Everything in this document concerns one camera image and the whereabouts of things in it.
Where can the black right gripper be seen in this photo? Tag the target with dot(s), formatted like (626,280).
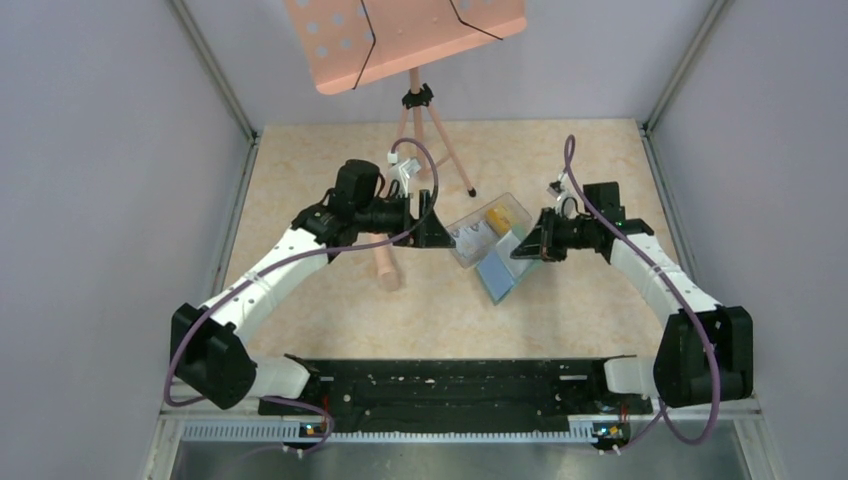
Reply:
(541,242)

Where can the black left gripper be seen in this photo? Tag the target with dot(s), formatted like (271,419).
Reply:
(427,231)

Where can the clear plastic card box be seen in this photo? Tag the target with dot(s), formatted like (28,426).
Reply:
(507,199)

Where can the green leather card holder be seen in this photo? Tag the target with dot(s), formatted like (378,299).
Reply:
(498,273)

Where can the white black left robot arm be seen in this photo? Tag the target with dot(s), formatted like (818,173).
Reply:
(208,343)

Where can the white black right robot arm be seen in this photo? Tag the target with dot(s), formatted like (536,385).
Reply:
(706,349)

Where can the white cards in box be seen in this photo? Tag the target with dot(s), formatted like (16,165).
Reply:
(474,238)

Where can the yellow card in box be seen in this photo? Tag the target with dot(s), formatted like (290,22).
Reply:
(501,219)

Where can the pink music stand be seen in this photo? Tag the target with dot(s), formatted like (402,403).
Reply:
(348,44)

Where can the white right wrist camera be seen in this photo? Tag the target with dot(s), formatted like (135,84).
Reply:
(567,203)

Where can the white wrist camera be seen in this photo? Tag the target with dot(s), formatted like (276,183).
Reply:
(400,173)
(567,203)

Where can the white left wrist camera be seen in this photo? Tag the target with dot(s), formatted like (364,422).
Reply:
(400,173)

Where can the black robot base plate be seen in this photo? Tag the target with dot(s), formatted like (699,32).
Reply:
(462,396)

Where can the aluminium front rail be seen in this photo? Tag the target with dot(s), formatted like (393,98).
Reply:
(310,425)

